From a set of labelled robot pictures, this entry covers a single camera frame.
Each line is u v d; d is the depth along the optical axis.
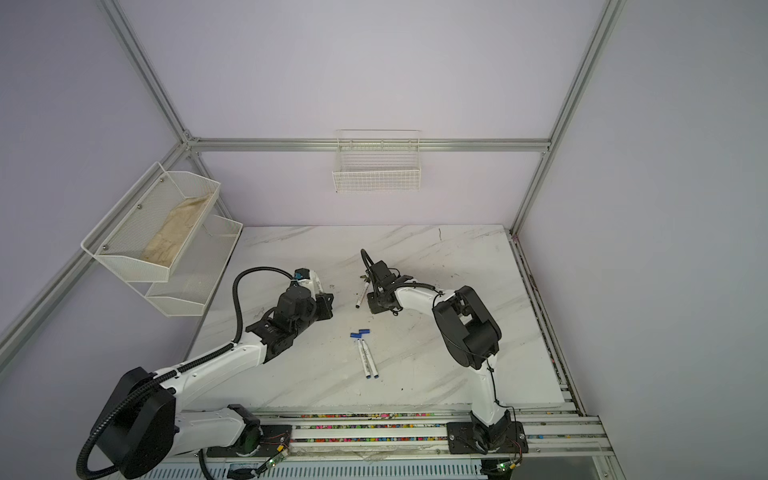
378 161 0.98
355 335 0.93
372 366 0.86
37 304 0.54
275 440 0.74
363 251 0.83
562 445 0.74
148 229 0.80
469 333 0.53
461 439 0.73
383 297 0.75
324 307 0.75
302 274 0.75
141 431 0.40
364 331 0.93
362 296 1.01
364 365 0.86
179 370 0.45
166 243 0.77
